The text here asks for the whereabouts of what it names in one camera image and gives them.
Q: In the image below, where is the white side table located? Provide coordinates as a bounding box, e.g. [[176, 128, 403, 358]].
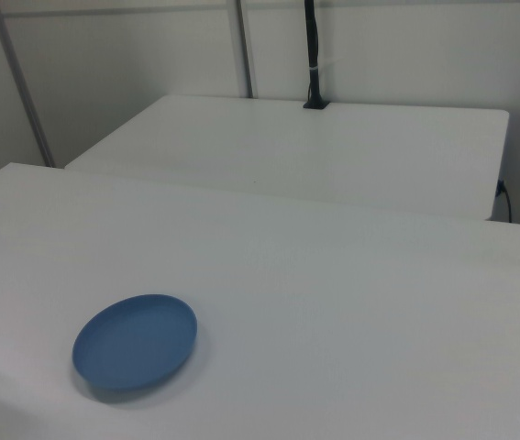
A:
[[64, 94, 511, 222]]

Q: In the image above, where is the black pole with square base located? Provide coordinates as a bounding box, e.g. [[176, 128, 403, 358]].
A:
[[302, 0, 330, 112]]

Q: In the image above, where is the blue round plate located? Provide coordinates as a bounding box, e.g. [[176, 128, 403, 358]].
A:
[[72, 293, 198, 392]]

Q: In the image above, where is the black power cable with plug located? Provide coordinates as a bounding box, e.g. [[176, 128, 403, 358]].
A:
[[496, 180, 514, 224]]

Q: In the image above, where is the grey metal partition post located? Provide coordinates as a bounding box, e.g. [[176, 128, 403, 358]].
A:
[[0, 0, 56, 168]]

